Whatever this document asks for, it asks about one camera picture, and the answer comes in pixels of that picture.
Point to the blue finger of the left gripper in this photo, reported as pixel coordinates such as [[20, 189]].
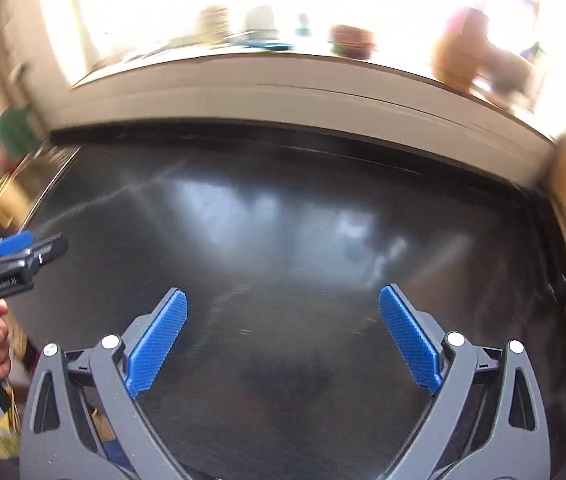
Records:
[[13, 244], [40, 253]]

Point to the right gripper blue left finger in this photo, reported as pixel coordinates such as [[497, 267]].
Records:
[[149, 340]]

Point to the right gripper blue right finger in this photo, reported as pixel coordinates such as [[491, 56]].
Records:
[[418, 345]]

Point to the brass pot in sink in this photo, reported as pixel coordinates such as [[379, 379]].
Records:
[[15, 204]]

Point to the stainless steel sink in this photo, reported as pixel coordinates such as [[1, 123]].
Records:
[[38, 173]]

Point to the green dish cloth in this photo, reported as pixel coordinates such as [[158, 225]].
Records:
[[17, 139]]

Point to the teal object on windowsill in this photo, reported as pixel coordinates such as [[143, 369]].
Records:
[[258, 40]]

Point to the wooden cylinder container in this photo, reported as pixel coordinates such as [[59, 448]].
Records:
[[463, 50]]

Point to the brown potted plant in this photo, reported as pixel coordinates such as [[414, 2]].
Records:
[[352, 42]]

